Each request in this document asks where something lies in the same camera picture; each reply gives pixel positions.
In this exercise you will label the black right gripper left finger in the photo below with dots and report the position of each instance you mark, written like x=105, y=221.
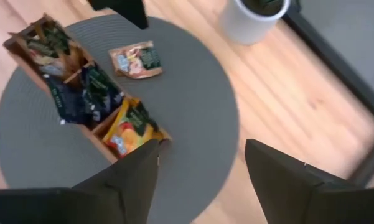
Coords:
x=127, y=193

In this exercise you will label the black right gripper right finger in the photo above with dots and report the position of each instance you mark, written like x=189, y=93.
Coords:
x=286, y=193

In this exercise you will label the wooden three-compartment organizer box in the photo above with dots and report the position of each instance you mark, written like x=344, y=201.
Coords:
x=96, y=138

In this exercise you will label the clear snack packet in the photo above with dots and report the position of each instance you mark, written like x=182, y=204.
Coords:
x=51, y=68

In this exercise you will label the orange mango tea packet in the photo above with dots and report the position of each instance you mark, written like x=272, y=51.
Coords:
x=127, y=137
x=163, y=134

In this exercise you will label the white plant pot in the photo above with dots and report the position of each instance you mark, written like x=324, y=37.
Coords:
x=245, y=28

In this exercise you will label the brown apple tea packet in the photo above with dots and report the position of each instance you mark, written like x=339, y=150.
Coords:
x=133, y=62
x=54, y=40

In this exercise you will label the round grey woven mat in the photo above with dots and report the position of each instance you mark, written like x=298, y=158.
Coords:
x=189, y=109

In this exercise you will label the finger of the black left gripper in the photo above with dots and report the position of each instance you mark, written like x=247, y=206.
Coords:
x=127, y=7

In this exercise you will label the dark blue blackcurrant tea packet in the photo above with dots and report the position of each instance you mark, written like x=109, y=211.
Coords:
x=101, y=90
x=68, y=102

